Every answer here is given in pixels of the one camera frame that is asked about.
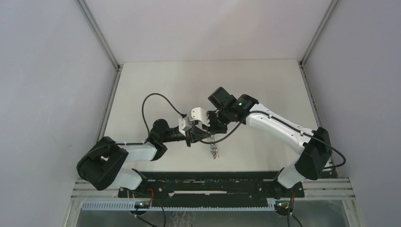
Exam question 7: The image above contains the white slotted cable duct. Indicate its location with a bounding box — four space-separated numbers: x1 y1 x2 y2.
80 200 278 211

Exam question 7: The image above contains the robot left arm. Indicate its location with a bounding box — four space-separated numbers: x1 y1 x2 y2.
77 117 203 197

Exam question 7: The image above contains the camera cable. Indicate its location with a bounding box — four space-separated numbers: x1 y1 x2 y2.
141 93 188 139
198 111 347 171

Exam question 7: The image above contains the left camera cable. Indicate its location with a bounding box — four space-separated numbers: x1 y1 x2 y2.
141 93 188 139

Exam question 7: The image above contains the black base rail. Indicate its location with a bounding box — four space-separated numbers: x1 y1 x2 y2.
118 171 305 208

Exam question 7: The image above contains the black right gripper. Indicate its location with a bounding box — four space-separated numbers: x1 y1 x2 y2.
201 109 231 135

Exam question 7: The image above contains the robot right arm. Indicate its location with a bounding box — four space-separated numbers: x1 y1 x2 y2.
207 87 332 197

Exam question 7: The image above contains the right camera cable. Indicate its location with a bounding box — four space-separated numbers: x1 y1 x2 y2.
198 111 347 171

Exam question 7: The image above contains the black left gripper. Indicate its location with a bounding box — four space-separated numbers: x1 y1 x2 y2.
161 124 210 148

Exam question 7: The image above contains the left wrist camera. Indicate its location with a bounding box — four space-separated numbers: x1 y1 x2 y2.
178 116 192 132

